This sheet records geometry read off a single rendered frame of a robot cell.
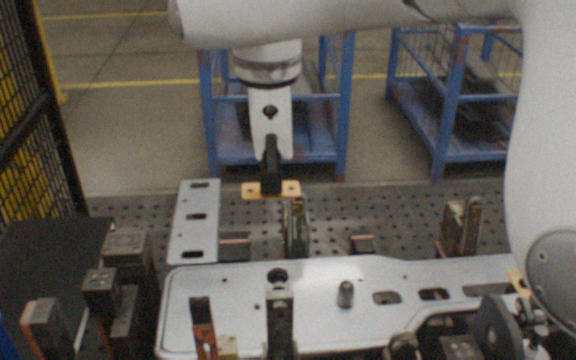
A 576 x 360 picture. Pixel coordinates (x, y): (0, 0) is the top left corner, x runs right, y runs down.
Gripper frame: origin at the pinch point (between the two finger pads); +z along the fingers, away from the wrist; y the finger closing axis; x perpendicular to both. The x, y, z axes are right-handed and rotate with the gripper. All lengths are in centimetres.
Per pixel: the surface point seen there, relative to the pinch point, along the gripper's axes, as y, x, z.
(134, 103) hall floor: 302, 94, 127
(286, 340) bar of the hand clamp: -15.8, -0.9, 16.6
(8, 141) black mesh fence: 36, 55, 12
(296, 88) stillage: 205, -25, 77
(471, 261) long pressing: 7.4, -39.2, 27.5
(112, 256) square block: 9.3, 29.0, 22.1
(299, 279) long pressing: 6.0, -5.0, 27.5
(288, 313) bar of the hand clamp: -16.8, -1.1, 9.8
